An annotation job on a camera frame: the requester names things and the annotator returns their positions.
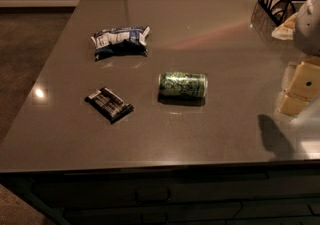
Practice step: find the cabinet drawer handle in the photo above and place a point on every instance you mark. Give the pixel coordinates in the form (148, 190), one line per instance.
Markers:
(152, 195)
(154, 219)

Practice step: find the upper cabinet drawer handle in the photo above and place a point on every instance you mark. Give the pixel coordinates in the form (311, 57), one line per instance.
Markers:
(152, 195)

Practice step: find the green soda can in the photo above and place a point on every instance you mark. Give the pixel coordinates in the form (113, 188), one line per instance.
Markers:
(183, 85)

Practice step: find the lower cabinet drawer handle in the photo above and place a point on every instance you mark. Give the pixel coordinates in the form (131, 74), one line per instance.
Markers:
(154, 219)

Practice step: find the blue white chip bag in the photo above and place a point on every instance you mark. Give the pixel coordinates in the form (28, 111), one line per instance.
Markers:
(114, 41)

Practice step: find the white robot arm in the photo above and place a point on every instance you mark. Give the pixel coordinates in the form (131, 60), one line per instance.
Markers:
(306, 39)

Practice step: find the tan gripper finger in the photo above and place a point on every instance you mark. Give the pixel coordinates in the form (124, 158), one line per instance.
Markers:
(305, 83)
(291, 106)

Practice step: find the black rxbar chocolate wrapper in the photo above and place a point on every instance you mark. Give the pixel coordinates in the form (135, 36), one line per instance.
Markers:
(109, 104)

